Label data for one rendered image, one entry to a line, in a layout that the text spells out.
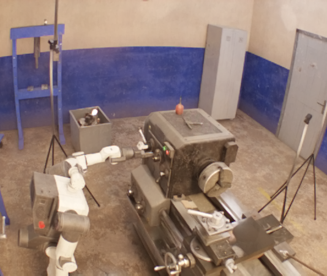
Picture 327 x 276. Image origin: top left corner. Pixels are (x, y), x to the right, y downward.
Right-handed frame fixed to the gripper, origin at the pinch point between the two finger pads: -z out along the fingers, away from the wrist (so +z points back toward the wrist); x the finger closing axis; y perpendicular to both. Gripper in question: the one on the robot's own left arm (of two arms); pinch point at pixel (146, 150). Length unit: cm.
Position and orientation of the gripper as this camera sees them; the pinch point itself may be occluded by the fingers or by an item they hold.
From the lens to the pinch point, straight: 213.9
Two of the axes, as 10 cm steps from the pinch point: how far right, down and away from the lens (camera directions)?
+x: 3.8, 4.4, -8.1
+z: -9.2, 1.0, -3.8
